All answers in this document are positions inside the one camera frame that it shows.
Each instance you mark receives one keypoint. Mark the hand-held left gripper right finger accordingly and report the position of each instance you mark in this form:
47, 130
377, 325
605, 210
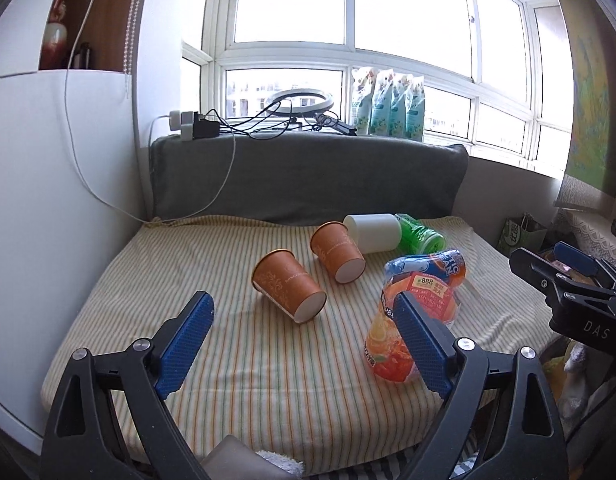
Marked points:
422, 346

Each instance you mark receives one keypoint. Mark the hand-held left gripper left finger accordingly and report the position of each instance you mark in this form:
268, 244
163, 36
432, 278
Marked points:
187, 345

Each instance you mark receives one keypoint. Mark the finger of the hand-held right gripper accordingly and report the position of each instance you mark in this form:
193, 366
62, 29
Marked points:
530, 266
578, 258

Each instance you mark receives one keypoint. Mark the orange paper cup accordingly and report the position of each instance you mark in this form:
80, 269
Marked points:
335, 250
288, 285

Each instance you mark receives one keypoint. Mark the white plastic cup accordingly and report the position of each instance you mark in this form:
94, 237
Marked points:
373, 232

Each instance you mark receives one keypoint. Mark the green paper bag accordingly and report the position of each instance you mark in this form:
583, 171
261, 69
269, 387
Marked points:
520, 235

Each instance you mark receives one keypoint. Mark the white patterned cloth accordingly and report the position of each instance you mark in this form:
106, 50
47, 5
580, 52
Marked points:
583, 220

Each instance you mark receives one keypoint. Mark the white cloth bundle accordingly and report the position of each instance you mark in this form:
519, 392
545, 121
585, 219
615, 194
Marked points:
573, 380

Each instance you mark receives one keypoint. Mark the striped blanket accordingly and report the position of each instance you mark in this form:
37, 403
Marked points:
238, 385

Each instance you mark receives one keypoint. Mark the green drink can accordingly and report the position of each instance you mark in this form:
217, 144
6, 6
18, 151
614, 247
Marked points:
422, 240

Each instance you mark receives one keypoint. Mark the grey pillow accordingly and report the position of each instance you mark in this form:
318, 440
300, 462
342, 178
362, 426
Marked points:
228, 457

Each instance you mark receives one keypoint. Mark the white towel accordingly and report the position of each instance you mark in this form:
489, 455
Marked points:
283, 464

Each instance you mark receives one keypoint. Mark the green white pouch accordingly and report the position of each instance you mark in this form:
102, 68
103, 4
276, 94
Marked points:
417, 107
400, 105
382, 102
362, 100

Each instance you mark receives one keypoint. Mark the grey cushion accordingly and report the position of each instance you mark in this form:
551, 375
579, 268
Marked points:
313, 180

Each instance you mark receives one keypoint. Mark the black power adapter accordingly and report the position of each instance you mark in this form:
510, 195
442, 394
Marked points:
208, 127

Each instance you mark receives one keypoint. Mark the white cabinet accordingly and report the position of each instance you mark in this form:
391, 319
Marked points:
38, 185

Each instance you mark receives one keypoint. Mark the white power adapter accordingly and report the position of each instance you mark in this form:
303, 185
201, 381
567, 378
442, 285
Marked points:
185, 122

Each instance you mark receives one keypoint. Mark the red white vase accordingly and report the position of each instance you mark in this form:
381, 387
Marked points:
55, 40

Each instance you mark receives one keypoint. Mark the wall map poster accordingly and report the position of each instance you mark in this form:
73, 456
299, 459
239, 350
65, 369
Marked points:
593, 110

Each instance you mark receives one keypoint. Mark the white window frame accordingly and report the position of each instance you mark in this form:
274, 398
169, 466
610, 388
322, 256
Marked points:
350, 55

